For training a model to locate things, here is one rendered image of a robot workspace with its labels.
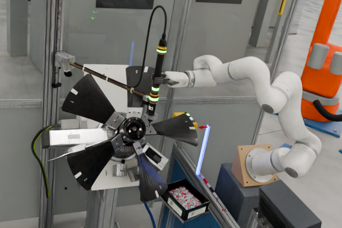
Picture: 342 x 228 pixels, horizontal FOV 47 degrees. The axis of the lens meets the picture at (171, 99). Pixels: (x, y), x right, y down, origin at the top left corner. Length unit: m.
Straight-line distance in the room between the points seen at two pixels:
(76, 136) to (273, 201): 0.99
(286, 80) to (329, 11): 3.94
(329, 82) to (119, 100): 3.74
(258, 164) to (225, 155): 1.20
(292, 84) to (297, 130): 0.22
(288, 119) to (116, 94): 0.97
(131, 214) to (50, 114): 1.19
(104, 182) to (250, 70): 0.98
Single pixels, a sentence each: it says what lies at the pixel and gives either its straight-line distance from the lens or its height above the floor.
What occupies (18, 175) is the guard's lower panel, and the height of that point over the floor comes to 0.44.
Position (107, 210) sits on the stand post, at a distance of 2.37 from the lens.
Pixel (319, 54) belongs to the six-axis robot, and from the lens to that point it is 5.38.
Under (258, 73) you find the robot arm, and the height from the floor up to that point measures 1.65.
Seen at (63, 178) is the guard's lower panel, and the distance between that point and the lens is 2.95.
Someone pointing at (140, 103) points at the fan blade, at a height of 1.30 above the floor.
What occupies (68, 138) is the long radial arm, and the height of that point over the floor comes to 1.11.
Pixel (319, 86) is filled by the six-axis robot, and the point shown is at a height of 0.51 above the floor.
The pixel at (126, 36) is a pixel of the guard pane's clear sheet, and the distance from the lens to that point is 2.54.
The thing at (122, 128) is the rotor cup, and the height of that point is 1.22.
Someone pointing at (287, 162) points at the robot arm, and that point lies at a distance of 1.90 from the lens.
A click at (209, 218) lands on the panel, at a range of 2.26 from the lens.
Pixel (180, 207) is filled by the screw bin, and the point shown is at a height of 0.86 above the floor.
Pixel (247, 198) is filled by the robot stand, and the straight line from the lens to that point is 2.15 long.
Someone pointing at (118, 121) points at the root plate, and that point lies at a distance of 1.96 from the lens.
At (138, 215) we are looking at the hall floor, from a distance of 3.27.
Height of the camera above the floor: 2.16
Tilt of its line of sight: 24 degrees down
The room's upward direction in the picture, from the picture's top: 10 degrees clockwise
